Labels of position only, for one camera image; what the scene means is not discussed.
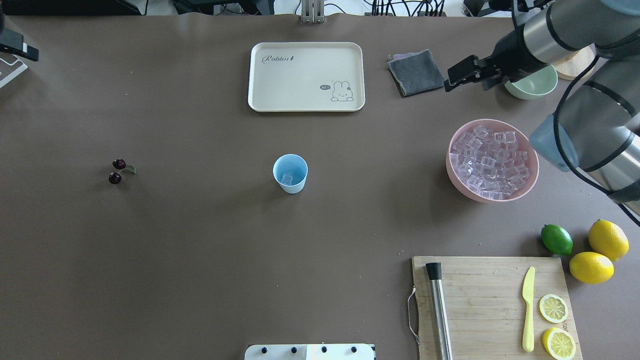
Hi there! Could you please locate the mint green bowl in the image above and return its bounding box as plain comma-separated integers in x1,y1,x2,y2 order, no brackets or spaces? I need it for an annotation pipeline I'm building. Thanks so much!
504,64,559,100

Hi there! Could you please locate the yellow lemon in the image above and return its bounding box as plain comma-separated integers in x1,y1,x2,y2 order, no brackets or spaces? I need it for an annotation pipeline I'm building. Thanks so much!
588,219,630,262
569,251,615,284

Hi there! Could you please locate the grey folded cloth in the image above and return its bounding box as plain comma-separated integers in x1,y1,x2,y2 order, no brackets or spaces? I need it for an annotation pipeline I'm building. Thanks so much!
387,48,445,97

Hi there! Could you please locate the yellow plastic knife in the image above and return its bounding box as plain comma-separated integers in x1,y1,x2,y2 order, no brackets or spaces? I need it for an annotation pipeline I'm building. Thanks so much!
521,266,536,353

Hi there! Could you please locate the lemon slice inner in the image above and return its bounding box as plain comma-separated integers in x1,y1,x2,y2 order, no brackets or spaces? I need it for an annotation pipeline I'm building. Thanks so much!
538,293,569,324

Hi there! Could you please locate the yellow lemon upper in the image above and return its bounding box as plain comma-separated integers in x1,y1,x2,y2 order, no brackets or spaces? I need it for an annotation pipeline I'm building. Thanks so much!
588,219,630,262

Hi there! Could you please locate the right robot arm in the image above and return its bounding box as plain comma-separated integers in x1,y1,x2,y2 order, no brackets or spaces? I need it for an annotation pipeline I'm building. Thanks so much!
444,0,640,223

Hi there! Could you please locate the wooden cup tree stand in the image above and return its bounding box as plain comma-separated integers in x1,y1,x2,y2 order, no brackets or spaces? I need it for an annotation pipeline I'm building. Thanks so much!
552,47,595,81

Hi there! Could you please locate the wooden cutting board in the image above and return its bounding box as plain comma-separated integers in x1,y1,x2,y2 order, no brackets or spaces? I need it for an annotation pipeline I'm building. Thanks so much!
411,256,579,360

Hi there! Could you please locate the dark cherries pair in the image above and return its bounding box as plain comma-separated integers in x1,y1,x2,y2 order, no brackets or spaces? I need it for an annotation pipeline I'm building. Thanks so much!
108,158,138,185

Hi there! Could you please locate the metal muddler black tip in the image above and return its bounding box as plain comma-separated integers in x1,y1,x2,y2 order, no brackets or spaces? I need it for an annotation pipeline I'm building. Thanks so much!
425,262,454,360

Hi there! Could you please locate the light blue cup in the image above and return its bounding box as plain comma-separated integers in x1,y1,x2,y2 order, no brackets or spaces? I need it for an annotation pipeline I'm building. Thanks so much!
272,153,309,194

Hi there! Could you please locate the pink bowl of ice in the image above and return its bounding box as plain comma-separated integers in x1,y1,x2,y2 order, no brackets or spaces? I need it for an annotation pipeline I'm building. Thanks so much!
445,118,540,204

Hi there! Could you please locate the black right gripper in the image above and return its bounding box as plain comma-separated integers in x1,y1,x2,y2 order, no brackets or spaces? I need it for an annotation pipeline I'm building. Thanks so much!
443,30,536,92

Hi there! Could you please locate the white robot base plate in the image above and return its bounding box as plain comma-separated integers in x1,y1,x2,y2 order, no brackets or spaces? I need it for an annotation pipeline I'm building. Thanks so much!
244,342,377,360

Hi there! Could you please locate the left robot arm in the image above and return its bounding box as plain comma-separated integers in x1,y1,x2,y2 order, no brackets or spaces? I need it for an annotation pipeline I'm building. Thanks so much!
0,13,39,62

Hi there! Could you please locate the lemon slice near edge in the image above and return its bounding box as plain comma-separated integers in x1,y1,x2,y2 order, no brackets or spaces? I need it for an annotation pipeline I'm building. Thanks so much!
541,327,578,360

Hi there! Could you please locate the green lime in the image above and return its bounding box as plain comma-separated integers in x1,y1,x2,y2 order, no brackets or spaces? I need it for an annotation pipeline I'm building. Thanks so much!
541,224,574,256

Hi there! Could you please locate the cream rabbit tray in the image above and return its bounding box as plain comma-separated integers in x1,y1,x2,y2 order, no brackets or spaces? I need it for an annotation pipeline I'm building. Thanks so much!
247,42,366,113

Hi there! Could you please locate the yellow lemon lower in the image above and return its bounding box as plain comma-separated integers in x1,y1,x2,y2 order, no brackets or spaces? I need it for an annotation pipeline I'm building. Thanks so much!
569,251,615,284

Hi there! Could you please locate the white wire cup rack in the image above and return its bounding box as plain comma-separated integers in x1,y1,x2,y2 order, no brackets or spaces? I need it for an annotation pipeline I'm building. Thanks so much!
0,53,28,88

